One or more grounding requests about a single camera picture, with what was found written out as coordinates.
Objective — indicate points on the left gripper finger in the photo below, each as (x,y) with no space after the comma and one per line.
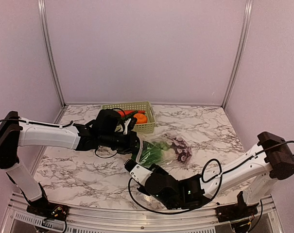
(135,142)
(124,151)

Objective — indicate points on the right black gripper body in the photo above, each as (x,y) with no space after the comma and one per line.
(155,167)

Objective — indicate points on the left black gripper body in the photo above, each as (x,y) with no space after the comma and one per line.
(108,140)

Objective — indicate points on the fake green leafy vegetable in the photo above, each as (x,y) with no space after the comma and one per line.
(155,153)

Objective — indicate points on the fake orange tangerine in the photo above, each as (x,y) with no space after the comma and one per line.
(141,118)

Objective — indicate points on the fake red carrot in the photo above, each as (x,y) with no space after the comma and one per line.
(128,112)

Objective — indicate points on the clear dotted zip bag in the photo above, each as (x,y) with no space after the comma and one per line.
(165,137)

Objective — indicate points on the fake green cucumber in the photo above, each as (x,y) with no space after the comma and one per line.
(127,117)

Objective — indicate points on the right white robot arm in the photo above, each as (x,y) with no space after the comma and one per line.
(266,162)

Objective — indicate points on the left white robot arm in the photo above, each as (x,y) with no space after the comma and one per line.
(18,132)

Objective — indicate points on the fake purple grapes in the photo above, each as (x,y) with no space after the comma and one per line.
(182,150)

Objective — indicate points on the green perforated plastic basket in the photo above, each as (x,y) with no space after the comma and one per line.
(142,105)

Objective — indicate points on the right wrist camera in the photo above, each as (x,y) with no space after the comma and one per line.
(139,173)

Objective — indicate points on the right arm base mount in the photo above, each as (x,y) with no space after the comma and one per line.
(236,211)

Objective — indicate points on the front aluminium frame rail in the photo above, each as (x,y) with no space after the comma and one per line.
(98,220)

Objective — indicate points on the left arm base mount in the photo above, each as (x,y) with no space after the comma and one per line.
(50,211)

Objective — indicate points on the left aluminium frame post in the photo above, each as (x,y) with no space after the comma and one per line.
(49,52)

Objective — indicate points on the aluminium frame post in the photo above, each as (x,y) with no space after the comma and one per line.
(49,52)
(240,49)

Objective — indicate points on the right aluminium frame post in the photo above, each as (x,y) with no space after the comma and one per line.
(240,49)

